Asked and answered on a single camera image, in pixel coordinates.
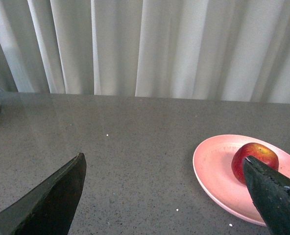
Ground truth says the pink plate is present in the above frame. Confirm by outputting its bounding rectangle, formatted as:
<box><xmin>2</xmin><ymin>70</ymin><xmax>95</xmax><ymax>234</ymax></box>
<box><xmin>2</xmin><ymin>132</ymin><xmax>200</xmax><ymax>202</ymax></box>
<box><xmin>193</xmin><ymin>134</ymin><xmax>290</xmax><ymax>226</ymax></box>

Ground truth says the white curtain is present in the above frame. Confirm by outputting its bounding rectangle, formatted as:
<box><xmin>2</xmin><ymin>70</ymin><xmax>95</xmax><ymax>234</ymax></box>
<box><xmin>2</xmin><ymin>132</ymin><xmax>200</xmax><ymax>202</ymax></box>
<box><xmin>0</xmin><ymin>0</ymin><xmax>290</xmax><ymax>103</ymax></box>

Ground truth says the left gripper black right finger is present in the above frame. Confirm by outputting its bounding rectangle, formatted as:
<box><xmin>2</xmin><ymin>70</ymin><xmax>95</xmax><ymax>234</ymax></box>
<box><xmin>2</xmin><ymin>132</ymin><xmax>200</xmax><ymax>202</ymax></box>
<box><xmin>242</xmin><ymin>156</ymin><xmax>290</xmax><ymax>235</ymax></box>

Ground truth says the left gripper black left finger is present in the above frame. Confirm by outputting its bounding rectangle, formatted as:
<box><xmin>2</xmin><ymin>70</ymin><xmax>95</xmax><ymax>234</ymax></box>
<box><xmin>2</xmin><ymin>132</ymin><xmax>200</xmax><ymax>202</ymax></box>
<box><xmin>0</xmin><ymin>153</ymin><xmax>87</xmax><ymax>235</ymax></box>

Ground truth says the red apple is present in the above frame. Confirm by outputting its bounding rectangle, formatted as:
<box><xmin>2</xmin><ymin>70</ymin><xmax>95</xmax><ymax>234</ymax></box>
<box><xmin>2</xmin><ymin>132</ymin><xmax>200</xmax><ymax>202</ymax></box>
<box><xmin>231</xmin><ymin>142</ymin><xmax>279</xmax><ymax>185</ymax></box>

